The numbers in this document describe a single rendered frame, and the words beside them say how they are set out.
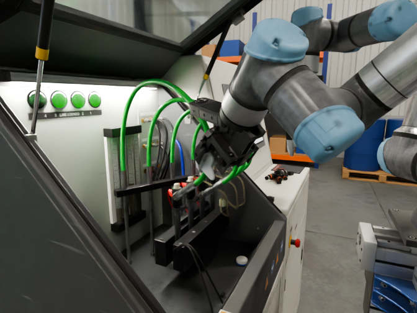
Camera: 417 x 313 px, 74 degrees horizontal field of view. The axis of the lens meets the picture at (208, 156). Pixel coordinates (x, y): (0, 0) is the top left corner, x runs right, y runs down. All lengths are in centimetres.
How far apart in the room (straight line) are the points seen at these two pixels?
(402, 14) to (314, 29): 17
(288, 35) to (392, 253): 71
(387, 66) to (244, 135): 22
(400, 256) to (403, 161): 26
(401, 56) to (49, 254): 66
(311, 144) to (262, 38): 14
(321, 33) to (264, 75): 40
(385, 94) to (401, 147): 55
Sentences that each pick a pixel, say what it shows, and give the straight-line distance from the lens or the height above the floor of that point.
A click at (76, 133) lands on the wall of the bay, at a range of 90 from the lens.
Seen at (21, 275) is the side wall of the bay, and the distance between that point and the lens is 76.
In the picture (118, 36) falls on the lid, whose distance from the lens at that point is 85.
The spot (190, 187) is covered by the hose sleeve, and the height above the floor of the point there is 118.
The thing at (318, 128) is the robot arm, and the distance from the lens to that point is 35.
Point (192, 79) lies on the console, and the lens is 115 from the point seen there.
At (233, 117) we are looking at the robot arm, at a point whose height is 136.
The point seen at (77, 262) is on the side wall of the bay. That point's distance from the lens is 58.
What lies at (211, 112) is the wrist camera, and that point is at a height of 136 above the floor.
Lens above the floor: 139
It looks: 12 degrees down
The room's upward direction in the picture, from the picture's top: straight up
